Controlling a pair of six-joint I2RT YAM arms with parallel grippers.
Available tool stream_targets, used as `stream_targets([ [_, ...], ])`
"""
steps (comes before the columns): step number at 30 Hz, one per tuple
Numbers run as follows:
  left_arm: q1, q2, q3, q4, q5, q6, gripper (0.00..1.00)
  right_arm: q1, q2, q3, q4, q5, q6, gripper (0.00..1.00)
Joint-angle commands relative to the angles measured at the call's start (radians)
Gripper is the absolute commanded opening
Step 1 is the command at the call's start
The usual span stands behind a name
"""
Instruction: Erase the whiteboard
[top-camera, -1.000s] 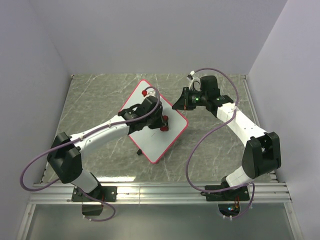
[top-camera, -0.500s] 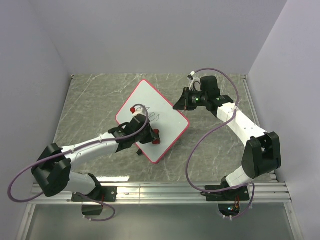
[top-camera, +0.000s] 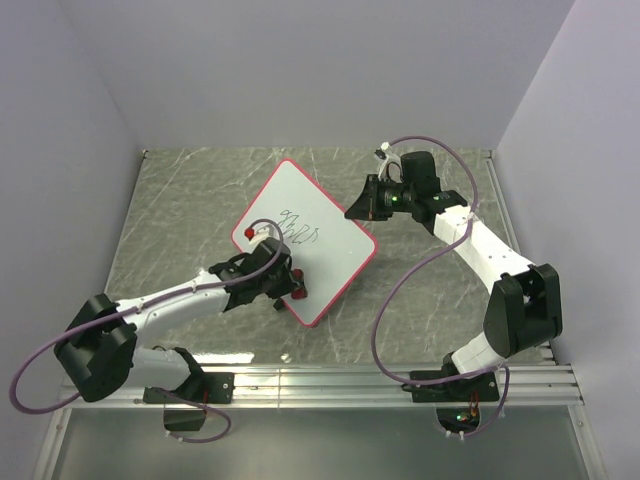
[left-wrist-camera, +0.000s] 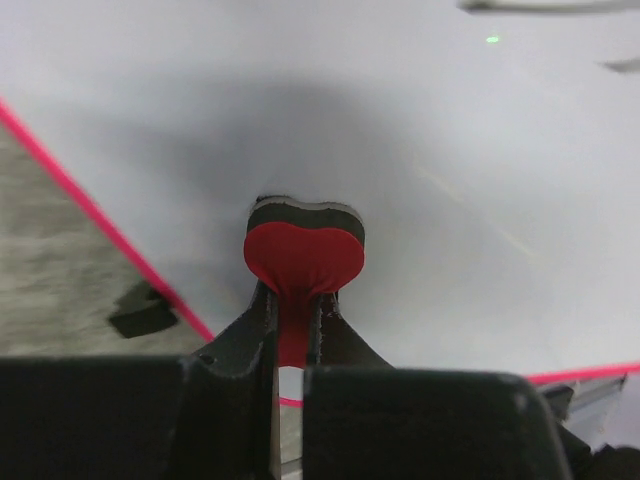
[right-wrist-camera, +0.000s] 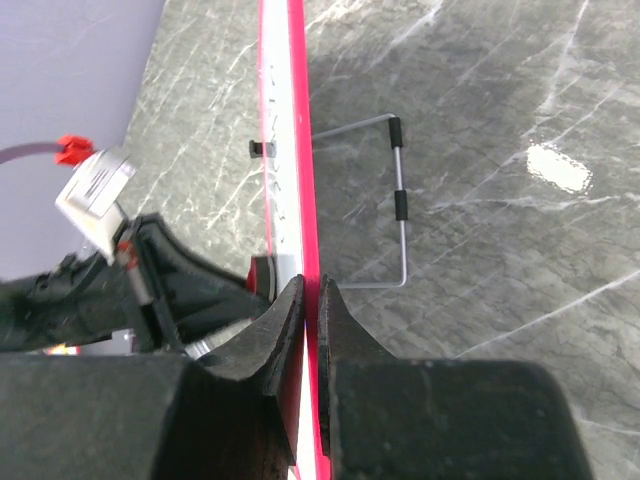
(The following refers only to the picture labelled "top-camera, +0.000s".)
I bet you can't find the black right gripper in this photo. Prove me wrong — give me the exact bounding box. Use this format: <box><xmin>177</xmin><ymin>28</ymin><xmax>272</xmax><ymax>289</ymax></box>
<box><xmin>344</xmin><ymin>176</ymin><xmax>415</xmax><ymax>223</ymax></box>

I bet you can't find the red whiteboard eraser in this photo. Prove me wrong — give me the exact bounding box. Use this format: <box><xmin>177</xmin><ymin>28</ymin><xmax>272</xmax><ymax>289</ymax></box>
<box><xmin>291</xmin><ymin>269</ymin><xmax>308</xmax><ymax>300</ymax></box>

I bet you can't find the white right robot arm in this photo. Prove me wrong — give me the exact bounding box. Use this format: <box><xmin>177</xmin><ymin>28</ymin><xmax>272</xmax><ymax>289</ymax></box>
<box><xmin>345</xmin><ymin>144</ymin><xmax>563</xmax><ymax>402</ymax></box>

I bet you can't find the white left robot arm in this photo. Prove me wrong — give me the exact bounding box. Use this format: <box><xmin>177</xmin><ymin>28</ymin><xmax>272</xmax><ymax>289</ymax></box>
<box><xmin>54</xmin><ymin>237</ymin><xmax>308</xmax><ymax>403</ymax></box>

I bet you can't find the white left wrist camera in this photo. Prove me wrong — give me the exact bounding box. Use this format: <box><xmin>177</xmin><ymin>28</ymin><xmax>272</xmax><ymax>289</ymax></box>
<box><xmin>244</xmin><ymin>225</ymin><xmax>277</xmax><ymax>245</ymax></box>

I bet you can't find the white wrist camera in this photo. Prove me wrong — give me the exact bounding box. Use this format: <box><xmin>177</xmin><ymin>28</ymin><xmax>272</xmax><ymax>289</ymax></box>
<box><xmin>244</xmin><ymin>225</ymin><xmax>277</xmax><ymax>245</ymax></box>
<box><xmin>374</xmin><ymin>142</ymin><xmax>402</xmax><ymax>179</ymax></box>

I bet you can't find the white board with pink frame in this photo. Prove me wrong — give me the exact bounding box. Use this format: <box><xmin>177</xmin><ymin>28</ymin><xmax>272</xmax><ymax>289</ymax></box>
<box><xmin>231</xmin><ymin>159</ymin><xmax>378</xmax><ymax>327</ymax></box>

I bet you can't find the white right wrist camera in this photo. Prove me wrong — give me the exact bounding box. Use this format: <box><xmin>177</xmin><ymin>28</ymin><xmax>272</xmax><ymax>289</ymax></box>
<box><xmin>374</xmin><ymin>142</ymin><xmax>402</xmax><ymax>179</ymax></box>

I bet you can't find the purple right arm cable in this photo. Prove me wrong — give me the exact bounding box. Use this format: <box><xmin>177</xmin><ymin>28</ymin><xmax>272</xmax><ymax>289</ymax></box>
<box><xmin>372</xmin><ymin>135</ymin><xmax>512</xmax><ymax>438</ymax></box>

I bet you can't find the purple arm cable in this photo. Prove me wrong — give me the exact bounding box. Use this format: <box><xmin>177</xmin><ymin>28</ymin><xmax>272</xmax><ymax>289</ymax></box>
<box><xmin>372</xmin><ymin>135</ymin><xmax>512</xmax><ymax>438</ymax></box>
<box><xmin>9</xmin><ymin>217</ymin><xmax>286</xmax><ymax>445</ymax></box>

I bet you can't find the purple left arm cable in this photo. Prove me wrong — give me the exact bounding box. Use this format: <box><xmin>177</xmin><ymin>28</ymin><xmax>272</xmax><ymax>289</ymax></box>
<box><xmin>9</xmin><ymin>217</ymin><xmax>286</xmax><ymax>445</ymax></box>

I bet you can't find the aluminium mounting rail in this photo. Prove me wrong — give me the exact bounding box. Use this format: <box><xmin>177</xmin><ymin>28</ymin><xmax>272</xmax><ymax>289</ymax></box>
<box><xmin>54</xmin><ymin>363</ymin><xmax>586</xmax><ymax>411</ymax></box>

